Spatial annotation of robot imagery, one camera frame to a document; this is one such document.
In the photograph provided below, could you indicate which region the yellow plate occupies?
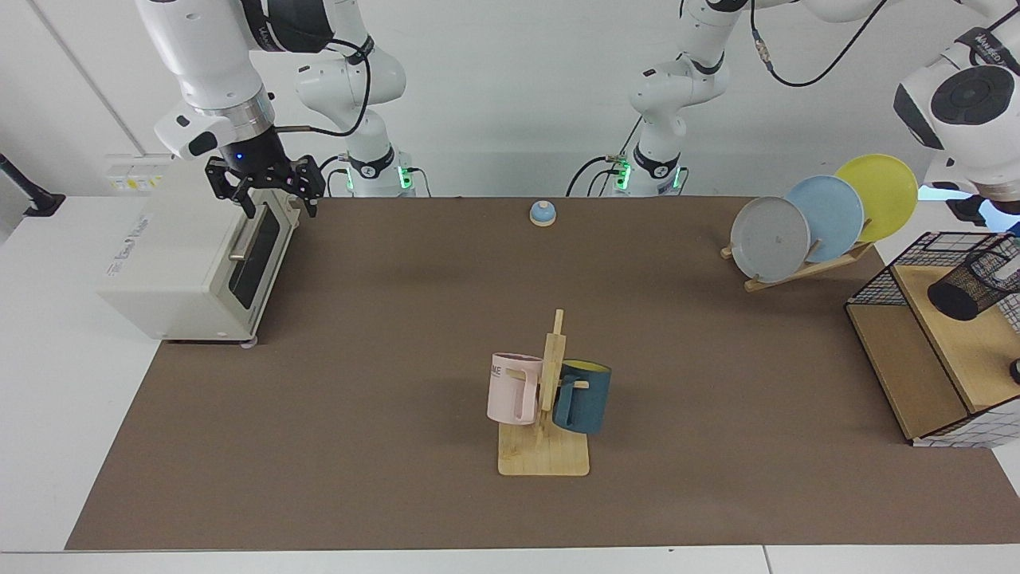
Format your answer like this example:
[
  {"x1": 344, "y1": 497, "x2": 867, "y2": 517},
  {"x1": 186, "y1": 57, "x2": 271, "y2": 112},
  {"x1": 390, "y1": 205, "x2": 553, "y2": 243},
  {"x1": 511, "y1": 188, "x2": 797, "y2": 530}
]
[{"x1": 834, "y1": 154, "x2": 919, "y2": 244}]

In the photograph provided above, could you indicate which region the black mesh pen holder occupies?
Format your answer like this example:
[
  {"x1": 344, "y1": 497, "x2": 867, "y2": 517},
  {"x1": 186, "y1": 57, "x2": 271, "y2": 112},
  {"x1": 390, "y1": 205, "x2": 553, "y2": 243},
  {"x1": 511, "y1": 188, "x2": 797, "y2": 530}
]
[{"x1": 927, "y1": 247, "x2": 1020, "y2": 322}]

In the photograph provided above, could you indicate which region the black base cable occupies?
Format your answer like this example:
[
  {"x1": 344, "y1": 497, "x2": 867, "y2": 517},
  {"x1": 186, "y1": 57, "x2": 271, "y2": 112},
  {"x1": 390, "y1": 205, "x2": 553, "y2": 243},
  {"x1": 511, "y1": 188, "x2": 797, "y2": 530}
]
[
  {"x1": 307, "y1": 154, "x2": 351, "y2": 198},
  {"x1": 566, "y1": 124, "x2": 642, "y2": 198}
]

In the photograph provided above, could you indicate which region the wooden plate rack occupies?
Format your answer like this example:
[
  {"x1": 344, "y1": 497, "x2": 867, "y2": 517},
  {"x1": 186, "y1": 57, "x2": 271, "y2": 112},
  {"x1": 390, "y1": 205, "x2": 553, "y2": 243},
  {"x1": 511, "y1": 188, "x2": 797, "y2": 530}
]
[{"x1": 720, "y1": 242, "x2": 875, "y2": 293}]

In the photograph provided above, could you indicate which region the wire basket with wooden floor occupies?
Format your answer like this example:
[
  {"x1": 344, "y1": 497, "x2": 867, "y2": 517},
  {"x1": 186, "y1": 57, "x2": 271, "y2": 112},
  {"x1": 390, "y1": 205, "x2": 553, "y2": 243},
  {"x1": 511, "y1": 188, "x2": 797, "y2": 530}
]
[{"x1": 845, "y1": 231, "x2": 1020, "y2": 449}]

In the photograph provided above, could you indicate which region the pale toaster oven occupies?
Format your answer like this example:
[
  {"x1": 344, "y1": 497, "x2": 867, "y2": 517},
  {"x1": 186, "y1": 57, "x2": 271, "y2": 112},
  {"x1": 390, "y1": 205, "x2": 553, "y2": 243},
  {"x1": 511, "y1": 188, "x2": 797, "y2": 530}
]
[{"x1": 97, "y1": 153, "x2": 302, "y2": 345}]

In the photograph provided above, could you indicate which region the brown table cloth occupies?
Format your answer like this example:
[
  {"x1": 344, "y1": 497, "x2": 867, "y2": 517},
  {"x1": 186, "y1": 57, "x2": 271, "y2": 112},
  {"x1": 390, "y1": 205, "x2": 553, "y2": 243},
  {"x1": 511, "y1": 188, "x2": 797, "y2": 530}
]
[{"x1": 65, "y1": 197, "x2": 1020, "y2": 551}]

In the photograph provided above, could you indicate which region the wooden cup stand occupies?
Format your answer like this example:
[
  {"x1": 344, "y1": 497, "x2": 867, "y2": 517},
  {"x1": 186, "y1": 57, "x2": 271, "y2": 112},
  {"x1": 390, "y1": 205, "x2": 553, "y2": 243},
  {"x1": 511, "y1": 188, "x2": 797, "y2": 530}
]
[{"x1": 498, "y1": 309, "x2": 590, "y2": 478}]

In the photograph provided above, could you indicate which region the white grid-patterned cloth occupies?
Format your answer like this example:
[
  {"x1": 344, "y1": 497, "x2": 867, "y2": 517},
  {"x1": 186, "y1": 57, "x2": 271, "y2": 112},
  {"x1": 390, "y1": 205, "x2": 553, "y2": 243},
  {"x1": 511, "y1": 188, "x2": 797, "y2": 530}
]
[{"x1": 911, "y1": 396, "x2": 1020, "y2": 449}]

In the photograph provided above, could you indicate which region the grey plate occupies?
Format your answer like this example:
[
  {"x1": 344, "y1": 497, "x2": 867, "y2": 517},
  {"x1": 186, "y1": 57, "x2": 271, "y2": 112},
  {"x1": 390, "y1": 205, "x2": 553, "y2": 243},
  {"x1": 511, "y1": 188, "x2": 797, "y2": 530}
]
[{"x1": 731, "y1": 197, "x2": 811, "y2": 284}]

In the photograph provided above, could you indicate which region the white socket box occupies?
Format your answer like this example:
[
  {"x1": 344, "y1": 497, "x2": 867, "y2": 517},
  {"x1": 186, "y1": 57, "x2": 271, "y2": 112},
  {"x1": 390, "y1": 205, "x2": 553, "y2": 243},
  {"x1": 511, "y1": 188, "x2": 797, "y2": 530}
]
[{"x1": 106, "y1": 154, "x2": 175, "y2": 196}]

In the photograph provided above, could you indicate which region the light blue plate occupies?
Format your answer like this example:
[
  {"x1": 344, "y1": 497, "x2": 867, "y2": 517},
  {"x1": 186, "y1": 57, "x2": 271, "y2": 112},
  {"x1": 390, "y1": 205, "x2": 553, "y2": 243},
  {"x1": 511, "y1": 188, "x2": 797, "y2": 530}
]
[{"x1": 785, "y1": 175, "x2": 865, "y2": 264}]

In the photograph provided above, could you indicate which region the dark blue cup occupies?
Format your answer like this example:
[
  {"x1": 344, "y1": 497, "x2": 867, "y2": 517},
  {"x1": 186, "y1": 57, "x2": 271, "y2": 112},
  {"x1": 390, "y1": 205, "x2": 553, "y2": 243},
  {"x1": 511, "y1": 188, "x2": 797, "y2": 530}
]
[{"x1": 552, "y1": 360, "x2": 613, "y2": 435}]

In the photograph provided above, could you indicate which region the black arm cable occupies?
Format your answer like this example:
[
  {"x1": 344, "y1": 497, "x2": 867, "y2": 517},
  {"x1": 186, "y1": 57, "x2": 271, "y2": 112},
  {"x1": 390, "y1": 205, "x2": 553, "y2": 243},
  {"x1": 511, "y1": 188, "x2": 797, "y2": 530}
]
[
  {"x1": 271, "y1": 36, "x2": 374, "y2": 138},
  {"x1": 749, "y1": 0, "x2": 889, "y2": 88}
]

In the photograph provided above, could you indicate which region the pink cup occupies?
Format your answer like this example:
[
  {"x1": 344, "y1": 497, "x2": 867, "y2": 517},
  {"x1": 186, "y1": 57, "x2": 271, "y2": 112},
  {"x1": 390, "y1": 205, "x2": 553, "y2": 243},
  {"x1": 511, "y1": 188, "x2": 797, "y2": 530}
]
[{"x1": 487, "y1": 352, "x2": 545, "y2": 426}]

